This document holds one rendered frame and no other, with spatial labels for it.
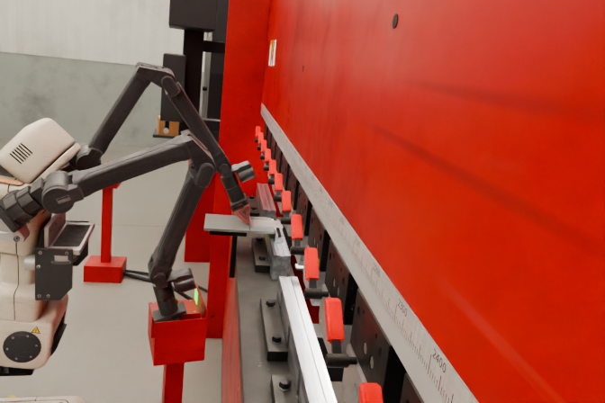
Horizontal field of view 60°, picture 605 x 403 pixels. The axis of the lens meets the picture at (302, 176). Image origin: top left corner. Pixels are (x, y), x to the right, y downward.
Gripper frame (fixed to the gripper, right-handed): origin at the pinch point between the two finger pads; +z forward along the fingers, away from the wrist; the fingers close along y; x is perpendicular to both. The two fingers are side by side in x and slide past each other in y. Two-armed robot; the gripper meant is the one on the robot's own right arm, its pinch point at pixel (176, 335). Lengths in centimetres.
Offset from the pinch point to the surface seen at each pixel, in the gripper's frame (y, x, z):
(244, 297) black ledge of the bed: 23.6, -4.5, -7.9
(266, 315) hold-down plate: 26.0, -22.6, -10.2
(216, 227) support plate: 23.9, 28.9, -21.0
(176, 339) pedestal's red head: 0.0, -4.6, -1.1
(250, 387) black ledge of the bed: 14, -51, -10
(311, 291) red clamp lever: 24, -80, -48
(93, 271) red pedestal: -43, 205, 54
